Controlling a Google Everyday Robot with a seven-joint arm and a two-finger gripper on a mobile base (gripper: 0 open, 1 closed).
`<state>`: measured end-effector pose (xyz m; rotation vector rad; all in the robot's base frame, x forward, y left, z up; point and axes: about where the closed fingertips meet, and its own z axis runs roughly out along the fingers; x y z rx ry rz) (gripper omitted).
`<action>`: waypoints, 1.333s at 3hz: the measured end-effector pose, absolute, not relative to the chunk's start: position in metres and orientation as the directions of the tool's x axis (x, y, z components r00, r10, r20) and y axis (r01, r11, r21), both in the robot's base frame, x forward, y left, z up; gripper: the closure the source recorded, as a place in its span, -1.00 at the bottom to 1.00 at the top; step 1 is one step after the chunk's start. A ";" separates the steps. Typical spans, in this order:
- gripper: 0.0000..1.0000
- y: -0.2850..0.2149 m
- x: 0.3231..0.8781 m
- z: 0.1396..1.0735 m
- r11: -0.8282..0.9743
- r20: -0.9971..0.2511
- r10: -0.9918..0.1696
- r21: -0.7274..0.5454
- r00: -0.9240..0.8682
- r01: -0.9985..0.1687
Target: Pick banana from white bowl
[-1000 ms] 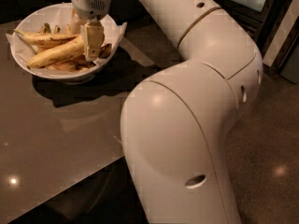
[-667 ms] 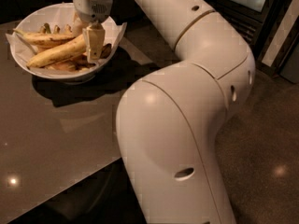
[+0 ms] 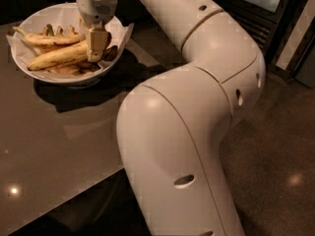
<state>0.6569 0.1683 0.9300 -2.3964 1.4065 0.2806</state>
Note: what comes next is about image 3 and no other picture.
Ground yellow spotted rear banana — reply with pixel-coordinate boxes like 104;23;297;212
13;25;80;47

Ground bananas underneath in bowl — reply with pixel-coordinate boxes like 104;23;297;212
42;29;118;76

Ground large yellow top banana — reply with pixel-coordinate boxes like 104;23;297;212
27;40;88;71

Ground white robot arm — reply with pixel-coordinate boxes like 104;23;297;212
116;0;266;236

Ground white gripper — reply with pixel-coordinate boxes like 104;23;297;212
76;0;117;62

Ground black glass-door refrigerator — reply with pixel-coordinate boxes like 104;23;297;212
214;0;307;63

